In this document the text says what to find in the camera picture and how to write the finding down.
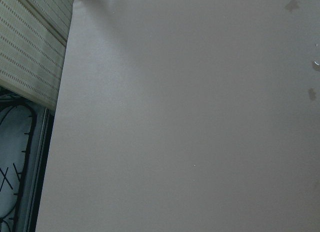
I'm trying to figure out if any black cable on frame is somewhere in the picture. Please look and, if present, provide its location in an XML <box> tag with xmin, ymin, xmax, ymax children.
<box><xmin>0</xmin><ymin>107</ymin><xmax>37</xmax><ymax>232</ymax></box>

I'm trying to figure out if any beige woven screen panel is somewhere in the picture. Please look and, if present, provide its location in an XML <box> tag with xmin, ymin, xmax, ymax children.
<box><xmin>0</xmin><ymin>0</ymin><xmax>74</xmax><ymax>110</ymax></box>

